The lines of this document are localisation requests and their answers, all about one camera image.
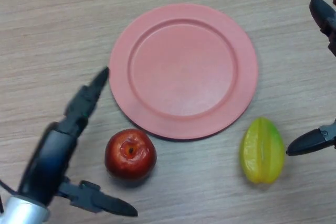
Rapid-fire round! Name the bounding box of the yellow green starfruit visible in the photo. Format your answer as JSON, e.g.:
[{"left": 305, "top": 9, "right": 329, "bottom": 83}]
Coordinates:
[{"left": 240, "top": 116, "right": 286, "bottom": 185}]

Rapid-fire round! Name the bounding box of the red apple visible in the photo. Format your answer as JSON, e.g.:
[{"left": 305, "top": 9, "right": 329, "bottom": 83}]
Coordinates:
[{"left": 104, "top": 129, "right": 158, "bottom": 182}]

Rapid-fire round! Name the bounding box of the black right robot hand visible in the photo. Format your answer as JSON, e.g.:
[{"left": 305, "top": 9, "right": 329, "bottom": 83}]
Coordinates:
[{"left": 286, "top": 0, "right": 336, "bottom": 156}]

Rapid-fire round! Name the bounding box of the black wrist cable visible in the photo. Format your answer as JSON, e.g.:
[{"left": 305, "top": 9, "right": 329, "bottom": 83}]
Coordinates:
[{"left": 0, "top": 178, "right": 17, "bottom": 215}]

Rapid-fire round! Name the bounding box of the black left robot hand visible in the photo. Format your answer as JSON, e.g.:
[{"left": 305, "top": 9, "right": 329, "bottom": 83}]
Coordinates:
[{"left": 17, "top": 67, "right": 139, "bottom": 217}]

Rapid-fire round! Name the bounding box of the pink round plate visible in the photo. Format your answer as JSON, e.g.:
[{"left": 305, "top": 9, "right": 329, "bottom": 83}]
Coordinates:
[{"left": 109, "top": 3, "right": 260, "bottom": 141}]

